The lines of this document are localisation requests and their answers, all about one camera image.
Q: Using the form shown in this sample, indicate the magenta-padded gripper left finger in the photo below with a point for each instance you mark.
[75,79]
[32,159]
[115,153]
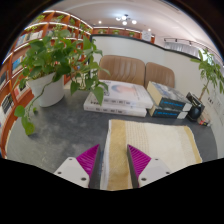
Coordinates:
[71,171]

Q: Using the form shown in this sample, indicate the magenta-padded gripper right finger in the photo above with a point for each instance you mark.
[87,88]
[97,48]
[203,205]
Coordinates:
[154,170]

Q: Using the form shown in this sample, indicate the cream yellow striped towel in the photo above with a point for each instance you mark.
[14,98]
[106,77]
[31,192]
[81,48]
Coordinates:
[160,140]

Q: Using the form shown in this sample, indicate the dark blue book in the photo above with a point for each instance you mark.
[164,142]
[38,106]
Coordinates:
[166,113]

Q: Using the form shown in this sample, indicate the red black book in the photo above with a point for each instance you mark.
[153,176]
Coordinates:
[204,122]

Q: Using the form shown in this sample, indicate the money tree in black pot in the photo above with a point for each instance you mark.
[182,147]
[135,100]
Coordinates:
[195,111]

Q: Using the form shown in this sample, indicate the thin white book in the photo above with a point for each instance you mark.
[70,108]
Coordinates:
[113,109]

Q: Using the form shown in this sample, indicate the thick dark photo book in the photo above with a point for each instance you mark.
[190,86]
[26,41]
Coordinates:
[166,95]

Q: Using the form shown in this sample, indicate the pothos plant in white pot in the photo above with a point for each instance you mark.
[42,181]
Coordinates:
[48,90]

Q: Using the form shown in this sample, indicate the clear acrylic sign stand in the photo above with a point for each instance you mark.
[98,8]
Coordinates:
[212,101]

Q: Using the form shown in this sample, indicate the brown leather chair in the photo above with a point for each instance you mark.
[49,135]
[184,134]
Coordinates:
[121,70]
[159,75]

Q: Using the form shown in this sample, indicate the orange bookshelf unit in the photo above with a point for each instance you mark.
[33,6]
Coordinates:
[16,66]

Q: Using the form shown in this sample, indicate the white window curtain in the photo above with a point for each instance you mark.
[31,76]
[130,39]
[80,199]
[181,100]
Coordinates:
[183,50]

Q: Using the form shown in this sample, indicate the white poster on shelf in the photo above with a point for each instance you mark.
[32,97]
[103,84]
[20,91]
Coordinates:
[146,35]

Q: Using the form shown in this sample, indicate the recessed ceiling lights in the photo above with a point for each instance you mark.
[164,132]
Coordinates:
[99,22]

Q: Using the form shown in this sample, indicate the ceiling lamp cluster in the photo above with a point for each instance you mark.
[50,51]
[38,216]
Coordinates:
[124,19]

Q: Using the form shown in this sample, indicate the black track light rail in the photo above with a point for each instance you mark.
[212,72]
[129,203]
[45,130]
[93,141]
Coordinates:
[186,41]

